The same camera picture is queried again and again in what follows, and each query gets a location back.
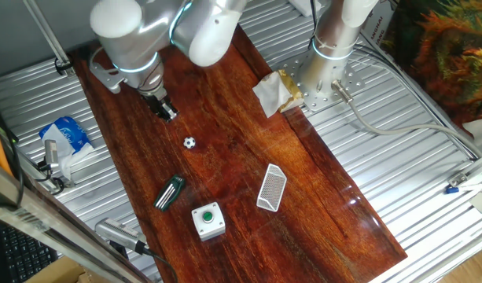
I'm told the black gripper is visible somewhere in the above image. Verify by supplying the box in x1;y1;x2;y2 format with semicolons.
144;93;179;122

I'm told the white mesh toy goal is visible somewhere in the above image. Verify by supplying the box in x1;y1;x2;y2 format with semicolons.
256;163;288;213

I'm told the green folding hex key set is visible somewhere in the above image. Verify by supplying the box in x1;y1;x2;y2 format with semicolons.
153;175;186;212

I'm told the glossy red-brown wooden board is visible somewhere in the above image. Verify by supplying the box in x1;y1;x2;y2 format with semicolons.
69;23;409;283

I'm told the blue tissue pack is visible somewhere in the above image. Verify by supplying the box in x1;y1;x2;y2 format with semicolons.
39;116;95;180

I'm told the crumpled white paper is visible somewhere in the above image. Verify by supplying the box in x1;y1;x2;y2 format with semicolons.
252;69;305;119

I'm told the white box with green button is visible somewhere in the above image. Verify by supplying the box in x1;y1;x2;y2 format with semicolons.
191;201;226;242

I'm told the thin metal pole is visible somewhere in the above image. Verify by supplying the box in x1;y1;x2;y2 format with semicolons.
22;0;76;78

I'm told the brown cardboard box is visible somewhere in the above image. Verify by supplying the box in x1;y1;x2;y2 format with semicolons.
24;255;94;283

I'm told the black keyboard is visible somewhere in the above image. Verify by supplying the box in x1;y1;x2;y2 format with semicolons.
0;222;59;283

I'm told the colourful orange green poster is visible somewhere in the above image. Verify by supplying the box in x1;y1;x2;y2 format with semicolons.
381;0;482;130

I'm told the blue capped pen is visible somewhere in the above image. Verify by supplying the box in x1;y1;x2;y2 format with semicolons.
444;182;482;196

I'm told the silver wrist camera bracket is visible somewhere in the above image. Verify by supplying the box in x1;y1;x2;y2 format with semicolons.
89;58;126;94

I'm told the small silver camera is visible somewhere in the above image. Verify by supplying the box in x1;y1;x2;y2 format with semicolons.
43;139;61;171

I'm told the ribbed silver camera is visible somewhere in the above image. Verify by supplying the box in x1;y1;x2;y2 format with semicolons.
94;218;148;255

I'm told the black camera cable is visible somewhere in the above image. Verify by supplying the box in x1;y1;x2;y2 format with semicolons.
140;245;179;283

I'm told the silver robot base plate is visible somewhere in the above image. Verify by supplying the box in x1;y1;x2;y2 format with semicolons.
278;50;366;113

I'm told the thick aluminium frame bar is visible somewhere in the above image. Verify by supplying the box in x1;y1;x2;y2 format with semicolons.
0;156;151;283

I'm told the grey base cable with connector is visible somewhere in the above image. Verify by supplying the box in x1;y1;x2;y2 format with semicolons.
330;79;482;166

